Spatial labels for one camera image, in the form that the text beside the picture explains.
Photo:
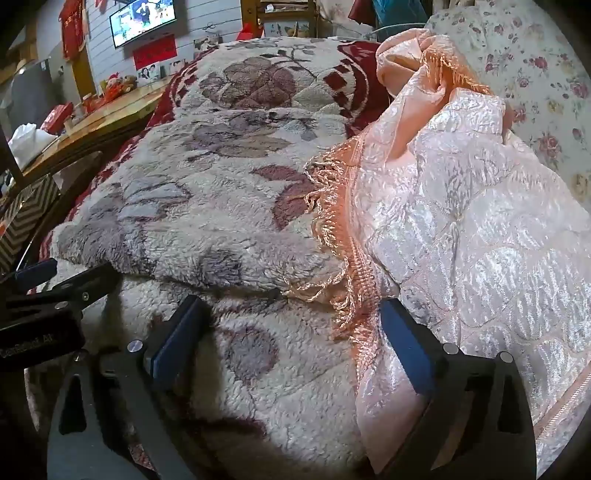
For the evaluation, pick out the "red gift box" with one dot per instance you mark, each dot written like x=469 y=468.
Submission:
x=57 y=115

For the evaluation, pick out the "wooden shelf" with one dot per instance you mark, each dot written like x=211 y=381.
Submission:
x=281 y=18

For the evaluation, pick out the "white plastic bag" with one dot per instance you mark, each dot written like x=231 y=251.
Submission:
x=30 y=141

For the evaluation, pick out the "pink fringed bedspread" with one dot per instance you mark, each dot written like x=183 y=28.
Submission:
x=461 y=230

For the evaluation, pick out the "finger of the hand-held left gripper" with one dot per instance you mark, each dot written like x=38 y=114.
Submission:
x=87 y=281
x=37 y=270

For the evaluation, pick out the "floral fleece blanket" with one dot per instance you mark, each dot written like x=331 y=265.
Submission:
x=207 y=194

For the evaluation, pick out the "red wall banner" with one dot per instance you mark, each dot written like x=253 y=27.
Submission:
x=154 y=54

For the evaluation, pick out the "chevron patterned box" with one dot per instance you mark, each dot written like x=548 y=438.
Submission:
x=27 y=217

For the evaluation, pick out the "red paper bag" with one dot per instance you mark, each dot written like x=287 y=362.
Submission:
x=250 y=30

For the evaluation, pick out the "small red box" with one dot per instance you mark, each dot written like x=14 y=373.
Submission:
x=96 y=102

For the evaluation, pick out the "rose print bed sheet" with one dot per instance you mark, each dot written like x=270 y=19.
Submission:
x=531 y=60

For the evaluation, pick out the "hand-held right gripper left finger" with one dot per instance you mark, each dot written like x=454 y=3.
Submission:
x=175 y=332

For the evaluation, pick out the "wooden table with yellow top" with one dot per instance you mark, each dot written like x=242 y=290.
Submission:
x=106 y=115

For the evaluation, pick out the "red knot wall hanging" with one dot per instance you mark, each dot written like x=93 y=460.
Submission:
x=74 y=27

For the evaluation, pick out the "grey refrigerator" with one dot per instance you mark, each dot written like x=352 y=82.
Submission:
x=30 y=87

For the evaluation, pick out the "photo frame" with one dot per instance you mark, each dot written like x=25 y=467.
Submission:
x=148 y=74
x=171 y=68

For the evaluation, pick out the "teal cloth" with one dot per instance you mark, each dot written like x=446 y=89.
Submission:
x=397 y=11

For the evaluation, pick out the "dark red cloth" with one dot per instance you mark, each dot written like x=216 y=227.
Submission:
x=361 y=10

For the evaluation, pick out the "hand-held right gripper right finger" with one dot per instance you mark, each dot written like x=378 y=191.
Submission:
x=406 y=350

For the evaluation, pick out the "plush toys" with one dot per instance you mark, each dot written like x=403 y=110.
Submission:
x=117 y=85

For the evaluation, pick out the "wall television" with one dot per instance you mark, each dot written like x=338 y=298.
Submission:
x=143 y=21

